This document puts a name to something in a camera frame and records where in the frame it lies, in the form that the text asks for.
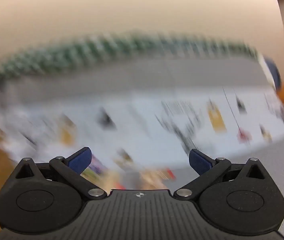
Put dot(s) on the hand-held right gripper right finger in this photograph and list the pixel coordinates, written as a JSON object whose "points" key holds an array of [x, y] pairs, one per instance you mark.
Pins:
{"points": [[199, 163]]}

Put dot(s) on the printed grey white sofa cover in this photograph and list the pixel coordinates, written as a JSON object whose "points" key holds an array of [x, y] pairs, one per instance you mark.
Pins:
{"points": [[144, 120]]}

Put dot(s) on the green checked cloth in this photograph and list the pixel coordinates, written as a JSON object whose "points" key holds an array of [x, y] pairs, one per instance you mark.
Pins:
{"points": [[122, 47]]}

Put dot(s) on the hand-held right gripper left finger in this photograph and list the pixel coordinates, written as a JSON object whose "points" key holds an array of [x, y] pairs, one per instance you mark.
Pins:
{"points": [[80, 161]]}

